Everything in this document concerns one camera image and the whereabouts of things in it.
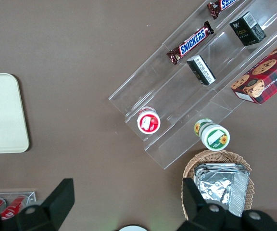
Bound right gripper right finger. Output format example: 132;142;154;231
179;178;228;231

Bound small black carton box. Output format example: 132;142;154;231
186;54;217;86
229;11;267;47

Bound clear acrylic stepped shelf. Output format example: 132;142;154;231
108;0;277;170

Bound cream plastic tray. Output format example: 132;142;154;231
0;73;30;154

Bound silver foil packets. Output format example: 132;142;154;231
193;163;250;218

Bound red tartan cookie box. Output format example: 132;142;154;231
231;35;277;105

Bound green lid yogurt cup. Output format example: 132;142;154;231
193;117;231;152

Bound Snickers chocolate bar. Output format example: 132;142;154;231
166;21;214;65
207;0;238;20

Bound light wicker basket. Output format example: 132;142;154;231
182;149;255;221

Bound red lid yogurt cup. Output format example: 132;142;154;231
136;106;161;135

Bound clear acrylic bottle rack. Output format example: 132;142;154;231
0;191;37;223

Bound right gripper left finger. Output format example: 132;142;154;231
15;178;76;231

